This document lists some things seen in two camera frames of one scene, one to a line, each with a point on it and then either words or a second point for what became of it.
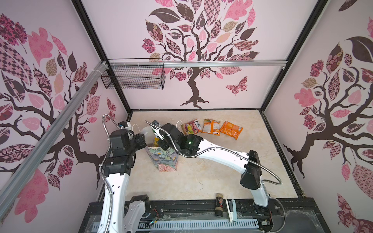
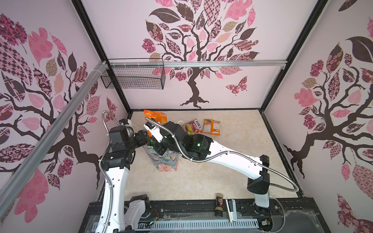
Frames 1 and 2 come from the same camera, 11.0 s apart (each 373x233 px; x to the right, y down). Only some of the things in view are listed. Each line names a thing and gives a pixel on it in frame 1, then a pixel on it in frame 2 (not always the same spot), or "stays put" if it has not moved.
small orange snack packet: [211, 126] stays put
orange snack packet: [230, 129] -> [159, 117]
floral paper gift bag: [164, 160] stays put
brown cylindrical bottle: [219, 208] stays put
